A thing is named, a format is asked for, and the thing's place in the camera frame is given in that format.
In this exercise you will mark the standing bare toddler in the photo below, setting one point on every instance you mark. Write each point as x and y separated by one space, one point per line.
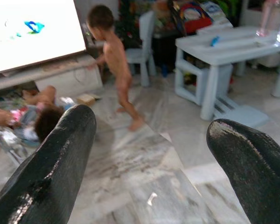
115 56

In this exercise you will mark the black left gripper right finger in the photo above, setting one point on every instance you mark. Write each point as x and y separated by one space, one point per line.
254 168

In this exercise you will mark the red rainbow toy bag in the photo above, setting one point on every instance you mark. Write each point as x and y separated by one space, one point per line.
196 19

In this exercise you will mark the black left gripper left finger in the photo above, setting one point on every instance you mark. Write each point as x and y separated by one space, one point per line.
49 168

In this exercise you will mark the small brown cardboard box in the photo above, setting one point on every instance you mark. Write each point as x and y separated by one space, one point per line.
86 99

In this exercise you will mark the light blue plastic child chair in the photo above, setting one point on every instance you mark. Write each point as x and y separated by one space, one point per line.
144 35

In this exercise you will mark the light blue plastic table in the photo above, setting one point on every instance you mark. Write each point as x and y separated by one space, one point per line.
235 51

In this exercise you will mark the white low television stand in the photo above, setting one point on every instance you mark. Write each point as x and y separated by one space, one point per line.
65 74

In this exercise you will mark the large flat television screen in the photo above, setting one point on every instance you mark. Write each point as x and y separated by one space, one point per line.
37 35

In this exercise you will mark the white paper scrap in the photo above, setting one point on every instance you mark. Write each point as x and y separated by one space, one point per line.
152 198

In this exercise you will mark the white blue printed box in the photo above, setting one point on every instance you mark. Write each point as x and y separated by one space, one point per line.
215 11

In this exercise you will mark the decorated green christmas tree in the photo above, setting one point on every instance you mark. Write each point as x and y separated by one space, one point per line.
128 25

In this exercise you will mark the small blue toy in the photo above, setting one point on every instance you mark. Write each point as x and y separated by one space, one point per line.
215 41

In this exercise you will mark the overturned light blue plastic chair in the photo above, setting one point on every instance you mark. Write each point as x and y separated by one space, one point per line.
245 114

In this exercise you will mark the lying curly-haired child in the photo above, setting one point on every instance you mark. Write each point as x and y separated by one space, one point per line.
46 116

